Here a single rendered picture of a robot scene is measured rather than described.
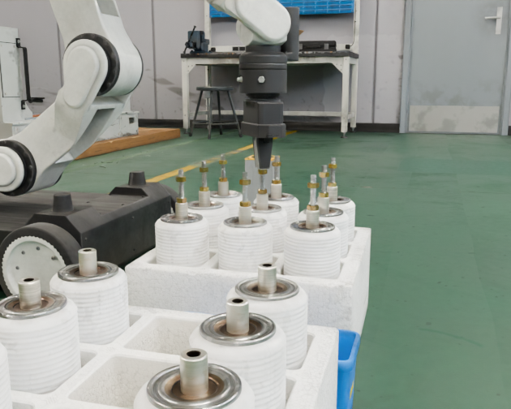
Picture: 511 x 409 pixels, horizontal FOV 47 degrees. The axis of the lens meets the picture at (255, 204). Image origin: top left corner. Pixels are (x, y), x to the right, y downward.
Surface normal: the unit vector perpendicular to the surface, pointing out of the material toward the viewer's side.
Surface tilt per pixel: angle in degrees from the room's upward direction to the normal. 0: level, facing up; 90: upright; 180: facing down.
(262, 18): 90
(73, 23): 90
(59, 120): 113
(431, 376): 0
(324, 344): 0
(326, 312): 90
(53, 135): 90
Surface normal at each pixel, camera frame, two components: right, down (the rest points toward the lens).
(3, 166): -0.29, 0.19
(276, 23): 0.33, 0.19
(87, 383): 0.97, 0.05
